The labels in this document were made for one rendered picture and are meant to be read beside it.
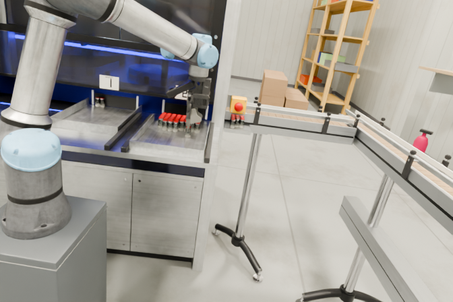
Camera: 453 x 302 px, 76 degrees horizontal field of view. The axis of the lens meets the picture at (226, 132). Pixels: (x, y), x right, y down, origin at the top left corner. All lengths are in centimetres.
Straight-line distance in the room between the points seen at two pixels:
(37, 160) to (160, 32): 43
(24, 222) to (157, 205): 87
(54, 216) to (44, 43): 43
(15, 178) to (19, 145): 7
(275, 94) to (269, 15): 410
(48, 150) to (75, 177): 89
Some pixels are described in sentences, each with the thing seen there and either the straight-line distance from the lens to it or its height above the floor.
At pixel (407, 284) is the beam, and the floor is 55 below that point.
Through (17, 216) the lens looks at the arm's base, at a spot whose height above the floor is 84.
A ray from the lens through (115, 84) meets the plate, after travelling 142.
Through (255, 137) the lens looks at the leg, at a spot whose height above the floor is 80.
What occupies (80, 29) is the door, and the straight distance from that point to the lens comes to 146.
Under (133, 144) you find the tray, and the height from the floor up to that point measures 90.
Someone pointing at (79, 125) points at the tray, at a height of 90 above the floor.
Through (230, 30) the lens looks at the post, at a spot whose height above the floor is 131.
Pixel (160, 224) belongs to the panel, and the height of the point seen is 29.
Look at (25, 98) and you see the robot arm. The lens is 90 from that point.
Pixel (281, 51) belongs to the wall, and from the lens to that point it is 849.
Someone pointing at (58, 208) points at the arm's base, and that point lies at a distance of 86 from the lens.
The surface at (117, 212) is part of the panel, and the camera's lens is 170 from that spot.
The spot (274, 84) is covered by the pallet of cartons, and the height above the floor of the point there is 61.
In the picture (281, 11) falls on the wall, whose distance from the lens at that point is 848.
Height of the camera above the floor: 132
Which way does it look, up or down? 19 degrees down
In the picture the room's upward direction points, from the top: 9 degrees clockwise
